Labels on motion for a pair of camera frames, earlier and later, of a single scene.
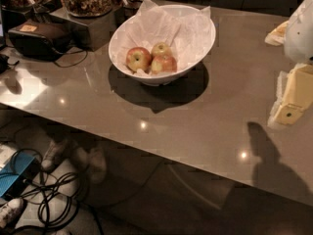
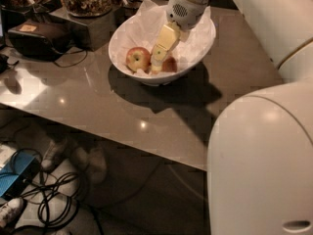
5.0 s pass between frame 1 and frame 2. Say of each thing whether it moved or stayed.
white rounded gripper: moved
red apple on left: stayed
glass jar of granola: stayed
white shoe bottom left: stayed
